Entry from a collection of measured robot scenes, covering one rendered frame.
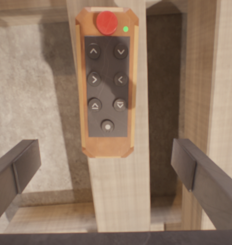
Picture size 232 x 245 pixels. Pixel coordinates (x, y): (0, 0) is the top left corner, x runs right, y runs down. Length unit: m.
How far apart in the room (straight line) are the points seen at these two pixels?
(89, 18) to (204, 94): 0.21
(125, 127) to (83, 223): 0.38
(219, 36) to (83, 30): 0.18
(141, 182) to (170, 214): 0.26
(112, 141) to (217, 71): 0.18
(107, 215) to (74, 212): 0.24
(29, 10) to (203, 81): 0.32
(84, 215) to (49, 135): 0.25
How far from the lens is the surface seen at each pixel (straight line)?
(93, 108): 0.21
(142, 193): 0.34
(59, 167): 0.55
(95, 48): 0.21
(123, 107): 0.21
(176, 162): 0.16
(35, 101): 0.50
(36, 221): 0.61
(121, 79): 0.21
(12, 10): 0.41
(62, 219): 0.58
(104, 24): 0.21
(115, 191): 0.33
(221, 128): 0.32
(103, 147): 0.23
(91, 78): 0.21
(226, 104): 0.31
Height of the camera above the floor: 0.46
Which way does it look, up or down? 73 degrees down
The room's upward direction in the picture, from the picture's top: 174 degrees clockwise
